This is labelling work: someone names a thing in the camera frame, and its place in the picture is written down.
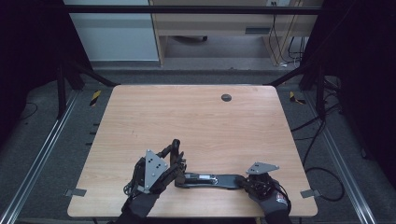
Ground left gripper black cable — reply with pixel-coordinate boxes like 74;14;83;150
123;182;138;198

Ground black horizontal frame bar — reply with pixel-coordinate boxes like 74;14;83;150
62;4;323;16

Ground white cabinet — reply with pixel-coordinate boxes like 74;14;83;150
62;0;161;63

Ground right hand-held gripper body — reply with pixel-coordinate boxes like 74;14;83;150
245;161;280;201

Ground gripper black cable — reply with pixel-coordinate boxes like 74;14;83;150
304;167;346;202
123;182;138;198

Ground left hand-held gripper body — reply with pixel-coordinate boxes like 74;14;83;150
124;148;171;195

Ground thin black floor cable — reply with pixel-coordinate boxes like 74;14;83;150
20;102;39;121

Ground black frame post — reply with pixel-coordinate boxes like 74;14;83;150
315;64;327;119
56;60;67;119

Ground aluminium floor rail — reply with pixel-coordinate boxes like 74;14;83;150
303;91;378;224
0;90;80;224

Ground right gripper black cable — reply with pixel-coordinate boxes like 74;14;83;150
304;167;346;202

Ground grey tape piece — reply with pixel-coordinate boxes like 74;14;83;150
64;188;88;198
300;189;322;200

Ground black diagonal frame strut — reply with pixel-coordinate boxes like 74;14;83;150
264;60;316;88
66;59;121;88

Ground yellow black tape strip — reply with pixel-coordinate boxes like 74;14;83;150
89;90;103;107
289;91;307;105

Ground black curtain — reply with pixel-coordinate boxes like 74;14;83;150
300;0;396;190
0;0;92;150

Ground black floor cables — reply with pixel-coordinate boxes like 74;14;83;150
290;74;344;166

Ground person's left hand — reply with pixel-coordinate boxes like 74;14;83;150
122;189;162;218

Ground black stapler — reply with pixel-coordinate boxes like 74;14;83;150
170;138;248;190

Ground hanging cables under desk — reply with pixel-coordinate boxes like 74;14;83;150
268;0;308;68

